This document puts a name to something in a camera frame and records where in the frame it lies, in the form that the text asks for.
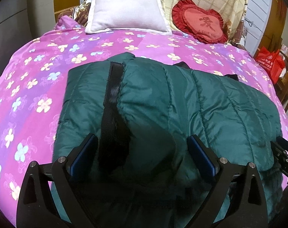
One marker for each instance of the pink floral bed sheet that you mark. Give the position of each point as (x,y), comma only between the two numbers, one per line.
(35,76)

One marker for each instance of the white pillow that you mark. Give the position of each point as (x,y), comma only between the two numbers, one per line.
(127,9)

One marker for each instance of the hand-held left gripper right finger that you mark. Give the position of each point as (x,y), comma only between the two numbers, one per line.
(203,156)

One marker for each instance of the brown floral blanket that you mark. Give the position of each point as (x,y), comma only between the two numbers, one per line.
(81,11)

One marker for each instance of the red heart-shaped cushion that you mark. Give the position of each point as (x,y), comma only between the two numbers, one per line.
(201,21)

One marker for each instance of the wooden door frame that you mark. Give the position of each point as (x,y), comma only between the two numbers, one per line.
(276,11)

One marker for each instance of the wooden headboard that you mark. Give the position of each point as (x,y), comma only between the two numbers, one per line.
(65,11)

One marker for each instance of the red shopping bag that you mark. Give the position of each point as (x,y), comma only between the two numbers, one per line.
(271,64)

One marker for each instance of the wooden chair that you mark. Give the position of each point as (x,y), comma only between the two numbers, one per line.
(287,85)

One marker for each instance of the dark green puffer jacket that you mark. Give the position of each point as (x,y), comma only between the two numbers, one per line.
(182,109)

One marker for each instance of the grey wardrobe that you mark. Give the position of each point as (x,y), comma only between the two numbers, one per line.
(16,11)

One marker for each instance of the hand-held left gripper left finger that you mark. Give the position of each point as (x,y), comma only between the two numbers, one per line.
(83,156)

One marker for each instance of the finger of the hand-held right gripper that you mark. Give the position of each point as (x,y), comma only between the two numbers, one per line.
(286,140)
(280,150)

